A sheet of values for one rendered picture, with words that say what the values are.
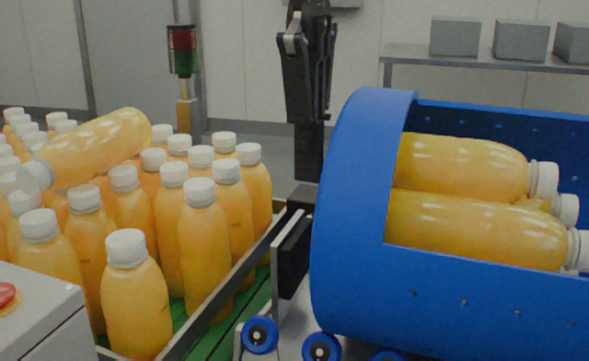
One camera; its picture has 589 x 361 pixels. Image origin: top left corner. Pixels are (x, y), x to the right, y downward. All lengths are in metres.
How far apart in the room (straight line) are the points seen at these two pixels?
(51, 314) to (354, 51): 3.59
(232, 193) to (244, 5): 3.46
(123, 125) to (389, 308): 0.43
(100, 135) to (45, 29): 4.51
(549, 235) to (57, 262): 0.51
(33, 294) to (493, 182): 0.43
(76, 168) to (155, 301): 0.20
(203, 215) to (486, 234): 0.33
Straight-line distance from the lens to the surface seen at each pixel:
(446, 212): 0.46
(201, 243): 0.60
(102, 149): 0.64
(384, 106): 0.46
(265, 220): 0.74
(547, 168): 0.51
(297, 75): 0.45
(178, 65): 1.00
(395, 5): 3.82
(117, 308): 0.51
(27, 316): 0.43
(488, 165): 0.49
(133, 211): 0.66
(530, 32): 3.16
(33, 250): 0.58
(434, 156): 0.49
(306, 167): 0.52
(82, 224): 0.62
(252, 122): 4.21
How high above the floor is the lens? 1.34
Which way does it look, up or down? 22 degrees down
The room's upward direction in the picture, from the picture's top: straight up
